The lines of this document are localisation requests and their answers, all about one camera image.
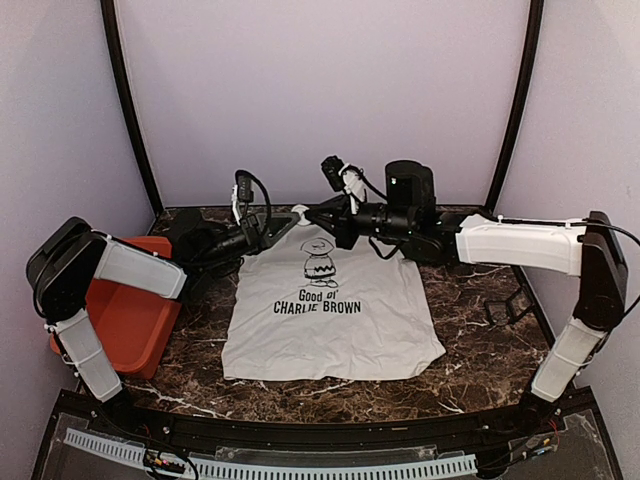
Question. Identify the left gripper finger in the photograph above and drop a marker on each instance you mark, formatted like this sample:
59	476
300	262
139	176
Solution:
283	219
277	229

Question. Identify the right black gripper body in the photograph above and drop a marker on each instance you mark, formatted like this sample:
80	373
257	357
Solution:
392	226

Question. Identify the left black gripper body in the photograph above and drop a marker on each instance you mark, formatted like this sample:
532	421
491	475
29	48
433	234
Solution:
242	247

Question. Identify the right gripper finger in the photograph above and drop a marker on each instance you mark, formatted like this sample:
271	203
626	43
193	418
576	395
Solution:
334	206
332	225

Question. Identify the white green Charlie Brown shirt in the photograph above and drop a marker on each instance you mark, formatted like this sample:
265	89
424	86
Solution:
306	309

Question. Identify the dark brooch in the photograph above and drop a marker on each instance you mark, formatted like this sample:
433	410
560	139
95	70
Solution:
300	210

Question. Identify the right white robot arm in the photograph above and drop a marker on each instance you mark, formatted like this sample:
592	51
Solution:
585	248

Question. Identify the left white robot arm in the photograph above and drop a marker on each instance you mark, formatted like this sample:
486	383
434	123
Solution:
174	265

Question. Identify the black brooch stand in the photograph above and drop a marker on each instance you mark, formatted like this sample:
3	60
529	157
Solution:
510	310

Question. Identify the red plastic bin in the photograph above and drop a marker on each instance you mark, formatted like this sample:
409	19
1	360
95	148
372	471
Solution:
133	325

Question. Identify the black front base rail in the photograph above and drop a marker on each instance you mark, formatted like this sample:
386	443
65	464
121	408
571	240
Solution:
475	432

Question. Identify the white slotted cable duct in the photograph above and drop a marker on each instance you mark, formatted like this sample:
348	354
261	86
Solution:
236	463

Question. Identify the right black frame post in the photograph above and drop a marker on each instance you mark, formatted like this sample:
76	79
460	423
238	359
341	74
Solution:
521	90

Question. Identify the black frame post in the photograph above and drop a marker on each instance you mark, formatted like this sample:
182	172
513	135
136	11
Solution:
521	90
126	101

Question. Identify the left black frame post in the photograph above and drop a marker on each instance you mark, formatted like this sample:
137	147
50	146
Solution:
126	101

